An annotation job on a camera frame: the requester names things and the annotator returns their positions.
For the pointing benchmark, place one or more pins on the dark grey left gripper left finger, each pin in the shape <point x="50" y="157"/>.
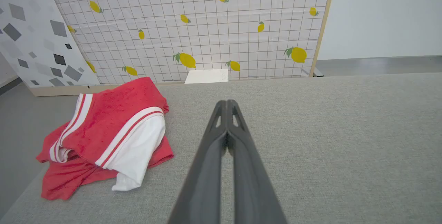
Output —
<point x="203" y="182"/>

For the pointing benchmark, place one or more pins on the red and white jersey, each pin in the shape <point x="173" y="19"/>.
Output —
<point x="103" y="120"/>

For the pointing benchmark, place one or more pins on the grey terrazzo pattern panel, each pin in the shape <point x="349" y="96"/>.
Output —
<point x="31" y="37"/>

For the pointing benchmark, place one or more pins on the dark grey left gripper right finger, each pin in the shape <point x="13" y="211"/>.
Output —
<point x="252" y="182"/>

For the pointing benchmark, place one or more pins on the lemon print grid panel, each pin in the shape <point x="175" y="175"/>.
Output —
<point x="214" y="37"/>

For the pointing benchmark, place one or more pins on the grey fabric sofa cushion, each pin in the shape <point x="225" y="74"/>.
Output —
<point x="345" y="148"/>

